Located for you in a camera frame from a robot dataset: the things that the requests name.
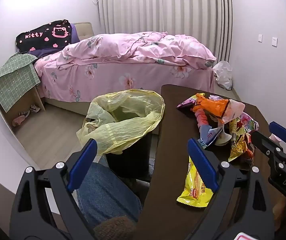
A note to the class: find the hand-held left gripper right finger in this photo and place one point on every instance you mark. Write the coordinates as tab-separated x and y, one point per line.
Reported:
203	165

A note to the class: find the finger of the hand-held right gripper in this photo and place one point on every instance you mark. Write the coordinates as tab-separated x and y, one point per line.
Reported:
265	145
281	131

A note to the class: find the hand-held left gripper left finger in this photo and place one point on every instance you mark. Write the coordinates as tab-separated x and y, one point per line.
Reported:
82	165

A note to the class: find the pink printed packet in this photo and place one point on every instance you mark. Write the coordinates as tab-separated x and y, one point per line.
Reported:
248	123

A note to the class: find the crinkled brown yellow packet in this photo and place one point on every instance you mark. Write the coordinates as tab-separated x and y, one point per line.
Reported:
238	150

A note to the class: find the white and blue packet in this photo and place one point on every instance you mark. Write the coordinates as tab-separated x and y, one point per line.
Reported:
211	135

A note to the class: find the yellow snack packet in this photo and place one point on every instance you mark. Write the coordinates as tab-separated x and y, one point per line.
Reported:
193	195

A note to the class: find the white plastic cup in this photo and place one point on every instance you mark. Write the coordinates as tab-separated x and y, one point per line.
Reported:
223	140

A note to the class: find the long yellow red packet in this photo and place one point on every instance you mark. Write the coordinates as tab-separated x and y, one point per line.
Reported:
235	130

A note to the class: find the black trash bin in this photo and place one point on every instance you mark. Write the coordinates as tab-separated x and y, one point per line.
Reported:
130	160

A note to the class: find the orange plastic bag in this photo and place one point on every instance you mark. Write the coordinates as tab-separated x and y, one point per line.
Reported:
210	106

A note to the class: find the purple snack packet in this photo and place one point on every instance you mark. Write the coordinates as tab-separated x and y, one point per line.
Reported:
186	103

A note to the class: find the person's leg in jeans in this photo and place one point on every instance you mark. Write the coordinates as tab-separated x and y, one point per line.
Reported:
105	195

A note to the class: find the pink caterpillar toy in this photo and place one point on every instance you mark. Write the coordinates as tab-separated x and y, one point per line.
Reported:
201	118

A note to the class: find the brown fuzzy cloth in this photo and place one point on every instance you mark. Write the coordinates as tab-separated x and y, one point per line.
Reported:
115	228

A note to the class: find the small patterned shoe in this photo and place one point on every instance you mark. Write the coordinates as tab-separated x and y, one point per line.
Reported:
25	114
35	108

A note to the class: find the pink slipper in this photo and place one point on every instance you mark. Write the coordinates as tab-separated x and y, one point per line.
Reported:
19	121

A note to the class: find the white plastic bag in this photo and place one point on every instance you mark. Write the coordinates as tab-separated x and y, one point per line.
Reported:
223	75

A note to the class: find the wooden bedside table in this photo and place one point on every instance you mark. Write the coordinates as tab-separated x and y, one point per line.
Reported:
30	100

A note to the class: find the bed with pink floral sheet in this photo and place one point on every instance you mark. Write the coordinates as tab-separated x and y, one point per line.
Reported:
107	80

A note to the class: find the green checked cloth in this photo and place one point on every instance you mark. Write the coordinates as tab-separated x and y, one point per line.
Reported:
14	80

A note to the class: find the pink floral duvet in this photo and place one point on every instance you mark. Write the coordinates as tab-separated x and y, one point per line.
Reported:
138	46

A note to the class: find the beige padded headboard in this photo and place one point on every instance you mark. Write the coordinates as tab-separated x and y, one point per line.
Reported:
84	31

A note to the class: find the white pleated curtain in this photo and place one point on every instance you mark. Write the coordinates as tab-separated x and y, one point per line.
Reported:
158	7

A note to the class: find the white wall switch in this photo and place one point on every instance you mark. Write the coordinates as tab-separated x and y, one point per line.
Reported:
274	41
260	37

